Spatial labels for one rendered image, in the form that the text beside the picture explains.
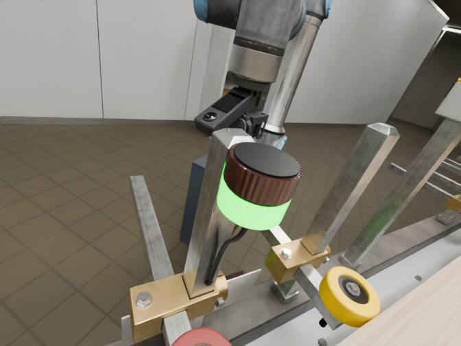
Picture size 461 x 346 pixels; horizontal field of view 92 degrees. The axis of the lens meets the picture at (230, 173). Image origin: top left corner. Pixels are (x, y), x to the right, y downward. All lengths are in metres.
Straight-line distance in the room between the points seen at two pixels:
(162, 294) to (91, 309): 1.01
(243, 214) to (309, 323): 0.57
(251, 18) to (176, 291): 0.41
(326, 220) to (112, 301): 1.13
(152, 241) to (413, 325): 0.41
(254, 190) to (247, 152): 0.03
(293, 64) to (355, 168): 0.70
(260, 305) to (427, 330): 0.29
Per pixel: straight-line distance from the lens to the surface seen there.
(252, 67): 0.40
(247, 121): 0.43
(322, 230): 0.46
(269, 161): 0.17
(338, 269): 0.44
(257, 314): 0.57
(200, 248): 0.28
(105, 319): 1.32
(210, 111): 0.39
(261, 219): 0.17
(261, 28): 0.40
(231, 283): 0.48
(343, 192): 0.42
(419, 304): 0.51
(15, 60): 2.89
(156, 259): 0.40
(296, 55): 1.04
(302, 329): 0.70
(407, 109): 12.14
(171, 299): 0.35
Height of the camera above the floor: 1.18
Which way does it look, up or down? 30 degrees down
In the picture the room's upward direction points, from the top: 15 degrees clockwise
